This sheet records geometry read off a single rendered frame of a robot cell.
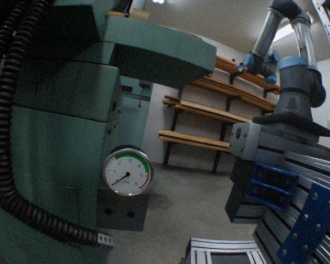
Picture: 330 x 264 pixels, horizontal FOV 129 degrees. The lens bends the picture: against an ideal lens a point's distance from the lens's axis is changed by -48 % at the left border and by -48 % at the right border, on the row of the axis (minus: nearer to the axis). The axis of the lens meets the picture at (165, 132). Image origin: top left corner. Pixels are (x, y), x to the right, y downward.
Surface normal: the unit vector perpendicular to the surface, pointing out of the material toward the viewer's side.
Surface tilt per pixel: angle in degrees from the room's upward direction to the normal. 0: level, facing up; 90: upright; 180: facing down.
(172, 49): 90
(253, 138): 90
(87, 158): 90
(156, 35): 90
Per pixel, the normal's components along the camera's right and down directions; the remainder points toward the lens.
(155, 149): 0.12, 0.07
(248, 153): -0.14, 0.03
